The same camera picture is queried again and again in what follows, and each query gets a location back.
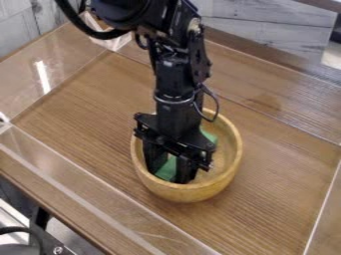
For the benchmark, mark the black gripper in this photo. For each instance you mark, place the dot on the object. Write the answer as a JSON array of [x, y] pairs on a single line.
[[170, 125]]

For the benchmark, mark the green rectangular block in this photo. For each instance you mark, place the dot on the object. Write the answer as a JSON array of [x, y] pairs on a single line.
[[198, 149]]

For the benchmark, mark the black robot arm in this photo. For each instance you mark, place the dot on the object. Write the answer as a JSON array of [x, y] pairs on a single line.
[[170, 32]]

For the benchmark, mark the brown wooden bowl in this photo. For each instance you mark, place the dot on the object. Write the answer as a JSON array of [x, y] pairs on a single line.
[[208, 182]]

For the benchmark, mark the clear acrylic tray walls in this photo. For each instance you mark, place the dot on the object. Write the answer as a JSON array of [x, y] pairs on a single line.
[[69, 96]]

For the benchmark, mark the black table leg frame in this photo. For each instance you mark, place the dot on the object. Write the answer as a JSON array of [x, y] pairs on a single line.
[[51, 245]]

